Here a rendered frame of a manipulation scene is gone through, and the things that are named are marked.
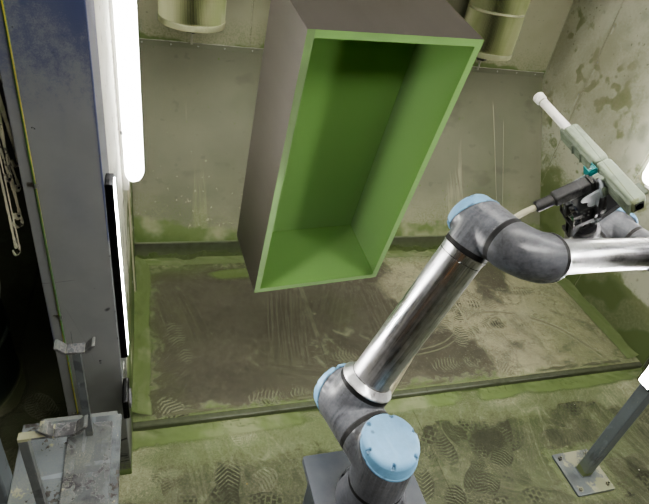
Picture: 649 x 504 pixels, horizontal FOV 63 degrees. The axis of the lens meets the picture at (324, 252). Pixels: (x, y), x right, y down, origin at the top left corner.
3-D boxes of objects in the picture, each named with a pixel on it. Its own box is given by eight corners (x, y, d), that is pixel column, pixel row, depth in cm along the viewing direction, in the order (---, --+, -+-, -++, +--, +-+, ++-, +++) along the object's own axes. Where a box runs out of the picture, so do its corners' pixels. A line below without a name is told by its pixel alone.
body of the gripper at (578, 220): (575, 217, 136) (572, 243, 145) (607, 204, 135) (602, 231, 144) (559, 196, 140) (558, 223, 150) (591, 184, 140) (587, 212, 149)
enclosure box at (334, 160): (236, 234, 252) (274, -27, 166) (350, 224, 274) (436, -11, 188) (254, 292, 232) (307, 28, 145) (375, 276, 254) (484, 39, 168)
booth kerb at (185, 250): (135, 262, 299) (134, 243, 292) (135, 260, 301) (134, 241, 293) (533, 248, 380) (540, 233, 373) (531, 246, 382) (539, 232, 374)
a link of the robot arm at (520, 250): (544, 252, 105) (691, 247, 144) (500, 219, 114) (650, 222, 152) (515, 297, 111) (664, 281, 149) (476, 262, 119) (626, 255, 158)
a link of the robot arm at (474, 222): (329, 451, 137) (508, 214, 112) (299, 400, 149) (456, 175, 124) (368, 447, 147) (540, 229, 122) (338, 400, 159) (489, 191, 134)
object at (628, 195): (560, 246, 128) (654, 206, 124) (559, 235, 124) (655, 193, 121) (477, 131, 160) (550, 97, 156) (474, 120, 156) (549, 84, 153)
